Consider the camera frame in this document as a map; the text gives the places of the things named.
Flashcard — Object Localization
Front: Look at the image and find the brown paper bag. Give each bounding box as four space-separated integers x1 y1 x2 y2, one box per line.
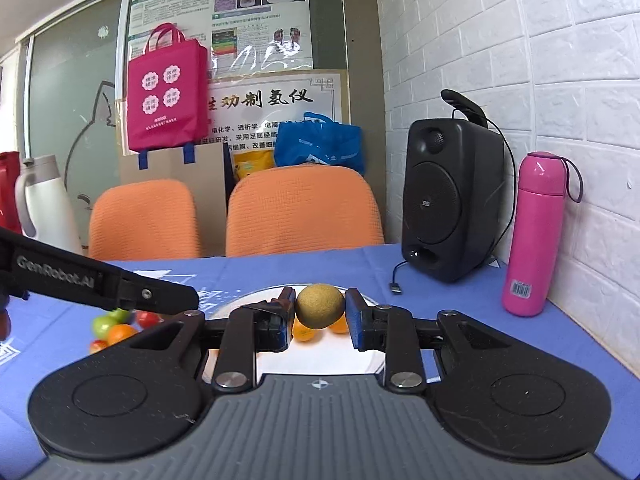
118 141 229 257

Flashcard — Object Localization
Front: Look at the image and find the large green apple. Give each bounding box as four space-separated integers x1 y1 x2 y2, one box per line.
91 315 119 340

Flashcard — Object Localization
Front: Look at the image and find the tangerine on plate right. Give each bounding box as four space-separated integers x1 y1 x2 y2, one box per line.
329 314 349 335

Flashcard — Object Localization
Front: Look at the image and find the large orange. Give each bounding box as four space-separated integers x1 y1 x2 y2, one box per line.
106 324 138 346

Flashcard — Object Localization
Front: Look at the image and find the tangerine on plate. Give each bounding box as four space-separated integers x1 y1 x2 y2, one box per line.
329 314 349 335
292 318 318 342

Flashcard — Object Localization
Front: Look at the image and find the magenta tote bag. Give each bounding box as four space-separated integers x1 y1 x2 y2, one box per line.
126 23 209 153

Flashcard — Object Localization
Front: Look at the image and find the tangerine on plate left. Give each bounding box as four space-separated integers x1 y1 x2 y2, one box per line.
292 318 318 342

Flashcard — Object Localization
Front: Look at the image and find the black speaker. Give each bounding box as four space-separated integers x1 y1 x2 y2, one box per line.
401 89 506 283

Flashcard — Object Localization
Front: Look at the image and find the small green apple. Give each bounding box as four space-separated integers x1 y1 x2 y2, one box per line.
108 309 134 324

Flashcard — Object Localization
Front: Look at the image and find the right orange chair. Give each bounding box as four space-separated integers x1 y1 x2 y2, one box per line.
226 164 384 257

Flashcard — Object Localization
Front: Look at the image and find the blue plastic bag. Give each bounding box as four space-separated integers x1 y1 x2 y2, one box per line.
273 112 366 176

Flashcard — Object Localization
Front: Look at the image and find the red thermos jug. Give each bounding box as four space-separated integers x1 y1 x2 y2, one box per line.
0 152 22 234

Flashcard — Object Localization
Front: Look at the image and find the green wall poster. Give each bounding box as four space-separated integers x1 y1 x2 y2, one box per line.
127 0 314 78

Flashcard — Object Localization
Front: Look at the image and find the orange chair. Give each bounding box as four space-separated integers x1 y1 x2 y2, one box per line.
226 164 384 257
88 179 202 261

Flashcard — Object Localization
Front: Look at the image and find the yellow snack bag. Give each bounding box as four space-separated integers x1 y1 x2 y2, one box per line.
232 150 274 181

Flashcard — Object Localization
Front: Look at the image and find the left orange chair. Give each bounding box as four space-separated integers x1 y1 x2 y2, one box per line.
88 179 202 261

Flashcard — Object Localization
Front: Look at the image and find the white thermos jug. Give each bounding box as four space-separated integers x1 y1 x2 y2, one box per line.
15 155 82 255

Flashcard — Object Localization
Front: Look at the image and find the pink thermos bottle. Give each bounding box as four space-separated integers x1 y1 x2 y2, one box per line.
502 152 585 318

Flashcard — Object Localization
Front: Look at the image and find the small red apple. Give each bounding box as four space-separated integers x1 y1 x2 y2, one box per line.
136 311 163 330

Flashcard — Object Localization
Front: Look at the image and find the white poster board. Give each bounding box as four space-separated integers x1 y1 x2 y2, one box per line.
203 70 350 153

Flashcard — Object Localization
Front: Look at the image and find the white oval plate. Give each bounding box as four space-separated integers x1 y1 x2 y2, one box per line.
201 285 384 379

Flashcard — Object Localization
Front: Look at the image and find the red yellow apple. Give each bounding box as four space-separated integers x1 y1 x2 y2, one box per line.
89 339 108 354

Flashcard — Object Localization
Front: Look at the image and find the brown kiwi fruit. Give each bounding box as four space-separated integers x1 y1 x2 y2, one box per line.
295 284 345 330

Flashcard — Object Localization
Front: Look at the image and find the blue patterned tablecloth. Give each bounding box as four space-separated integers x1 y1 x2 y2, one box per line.
1 245 639 479

